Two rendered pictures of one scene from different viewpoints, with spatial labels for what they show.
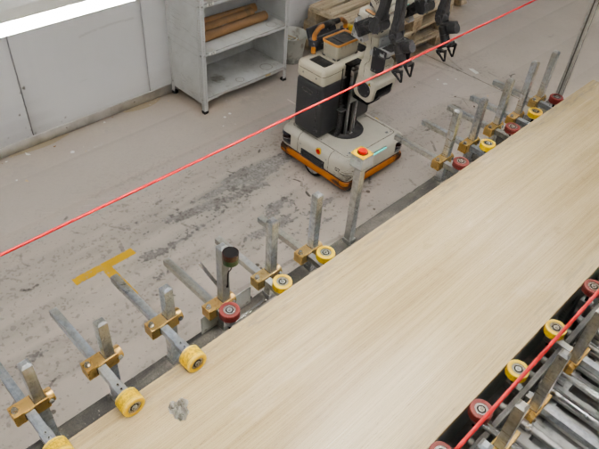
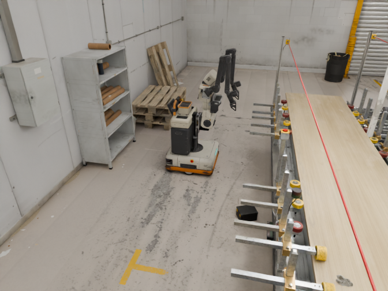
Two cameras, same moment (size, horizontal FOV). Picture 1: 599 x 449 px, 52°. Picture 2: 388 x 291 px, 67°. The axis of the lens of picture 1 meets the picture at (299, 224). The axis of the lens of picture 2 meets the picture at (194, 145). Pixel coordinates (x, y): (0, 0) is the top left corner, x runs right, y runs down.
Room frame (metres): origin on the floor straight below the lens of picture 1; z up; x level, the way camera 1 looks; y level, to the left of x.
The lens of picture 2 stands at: (0.55, 1.57, 2.31)
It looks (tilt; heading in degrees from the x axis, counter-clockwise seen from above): 28 degrees down; 330
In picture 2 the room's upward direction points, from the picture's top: straight up
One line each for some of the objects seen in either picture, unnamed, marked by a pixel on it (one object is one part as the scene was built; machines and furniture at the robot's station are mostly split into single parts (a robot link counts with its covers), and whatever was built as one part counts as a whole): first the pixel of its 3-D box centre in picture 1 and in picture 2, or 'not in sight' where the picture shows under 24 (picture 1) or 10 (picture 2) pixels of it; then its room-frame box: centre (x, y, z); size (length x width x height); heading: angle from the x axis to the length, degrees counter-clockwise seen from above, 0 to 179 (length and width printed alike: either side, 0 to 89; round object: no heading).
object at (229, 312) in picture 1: (229, 318); (295, 230); (1.49, 0.24, 0.85); 0.08 x 0.08 x 0.11
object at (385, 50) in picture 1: (390, 51); (215, 101); (3.56, -0.47, 0.99); 0.28 x 0.16 x 0.22; 138
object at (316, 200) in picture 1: (313, 235); (280, 179); (1.95, -0.06, 0.90); 0.04 x 0.04 x 0.48; 48
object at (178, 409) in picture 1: (178, 408); (344, 280); (1.06, 0.34, 0.91); 0.09 x 0.07 x 0.02; 18
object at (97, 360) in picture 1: (102, 361); (288, 280); (1.19, 0.63, 0.95); 0.14 x 0.06 x 0.05; 138
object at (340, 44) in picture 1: (340, 44); (185, 108); (3.83, -0.17, 0.87); 0.23 x 0.15 x 0.11; 138
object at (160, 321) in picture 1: (164, 322); (286, 244); (1.38, 0.46, 0.95); 0.14 x 0.06 x 0.05; 138
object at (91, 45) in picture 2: not in sight; (99, 46); (4.77, 0.62, 1.59); 0.30 x 0.08 x 0.08; 48
